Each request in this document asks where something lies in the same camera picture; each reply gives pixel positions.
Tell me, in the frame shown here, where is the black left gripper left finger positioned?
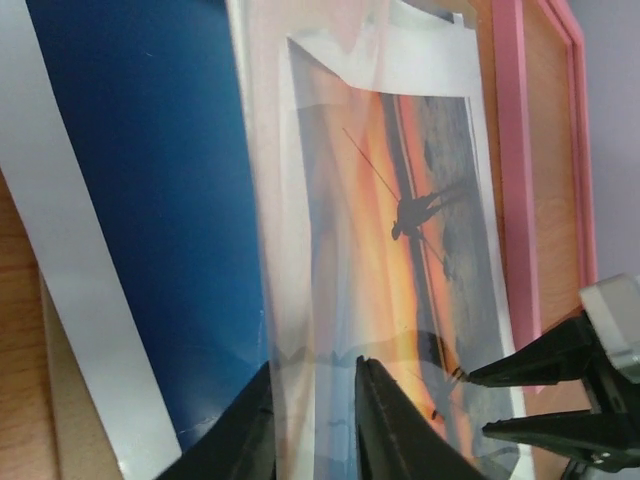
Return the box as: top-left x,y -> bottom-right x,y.
159,363 -> 277,480

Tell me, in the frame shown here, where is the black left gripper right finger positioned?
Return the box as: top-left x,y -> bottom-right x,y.
355,356 -> 483,480

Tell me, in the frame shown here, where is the white mat board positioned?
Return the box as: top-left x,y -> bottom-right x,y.
283,2 -> 535,479

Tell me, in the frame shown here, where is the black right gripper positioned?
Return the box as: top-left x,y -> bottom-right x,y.
465,314 -> 639,479

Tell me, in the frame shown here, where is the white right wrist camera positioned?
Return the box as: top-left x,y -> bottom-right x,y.
579,274 -> 639,384

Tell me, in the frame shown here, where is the pink picture frame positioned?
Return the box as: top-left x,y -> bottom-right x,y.
492,1 -> 598,349

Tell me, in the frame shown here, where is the sunset photo print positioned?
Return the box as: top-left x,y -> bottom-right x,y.
0,0 -> 531,480

